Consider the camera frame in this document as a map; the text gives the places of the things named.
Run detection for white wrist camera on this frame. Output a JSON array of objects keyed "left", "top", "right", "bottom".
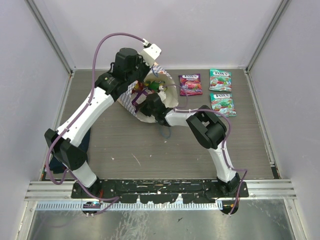
[
  {"left": 139, "top": 43, "right": 162, "bottom": 67},
  {"left": 158, "top": 85, "right": 167, "bottom": 102}
]

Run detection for blue checkered paper bag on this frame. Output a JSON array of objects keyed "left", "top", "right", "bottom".
[{"left": 118, "top": 64, "right": 179, "bottom": 124}]

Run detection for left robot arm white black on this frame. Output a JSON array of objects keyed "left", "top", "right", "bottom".
[{"left": 44, "top": 46, "right": 160, "bottom": 188}]

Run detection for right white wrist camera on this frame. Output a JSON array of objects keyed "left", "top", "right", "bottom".
[{"left": 158, "top": 85, "right": 167, "bottom": 102}]

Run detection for dark navy cloth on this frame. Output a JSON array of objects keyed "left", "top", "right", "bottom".
[{"left": 49, "top": 129, "right": 91, "bottom": 174}]

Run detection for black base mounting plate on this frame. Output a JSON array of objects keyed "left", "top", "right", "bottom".
[{"left": 71, "top": 178, "right": 250, "bottom": 205}]

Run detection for green snack packet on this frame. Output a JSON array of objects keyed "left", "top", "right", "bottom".
[{"left": 144, "top": 80, "right": 165, "bottom": 92}]

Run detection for orange snack packet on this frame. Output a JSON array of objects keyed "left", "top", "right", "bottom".
[{"left": 131, "top": 81, "right": 147, "bottom": 94}]

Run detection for teal white snack packet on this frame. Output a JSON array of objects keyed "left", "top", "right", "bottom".
[{"left": 210, "top": 93, "right": 237, "bottom": 117}]

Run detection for purple snack packet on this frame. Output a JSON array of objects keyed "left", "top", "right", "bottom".
[
  {"left": 178, "top": 73, "right": 203, "bottom": 96},
  {"left": 131, "top": 88, "right": 154, "bottom": 113}
]

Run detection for white slotted cable duct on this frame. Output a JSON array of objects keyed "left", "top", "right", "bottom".
[{"left": 35, "top": 201, "right": 223, "bottom": 212}]

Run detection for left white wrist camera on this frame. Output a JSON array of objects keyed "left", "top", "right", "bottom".
[{"left": 139, "top": 43, "right": 162, "bottom": 67}]

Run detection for teal mint candy packet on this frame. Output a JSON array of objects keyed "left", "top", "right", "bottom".
[{"left": 209, "top": 68, "right": 232, "bottom": 92}]

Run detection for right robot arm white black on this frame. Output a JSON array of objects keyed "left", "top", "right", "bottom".
[{"left": 137, "top": 93, "right": 242, "bottom": 195}]

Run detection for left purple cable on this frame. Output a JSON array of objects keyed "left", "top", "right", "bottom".
[{"left": 46, "top": 32, "right": 150, "bottom": 216}]

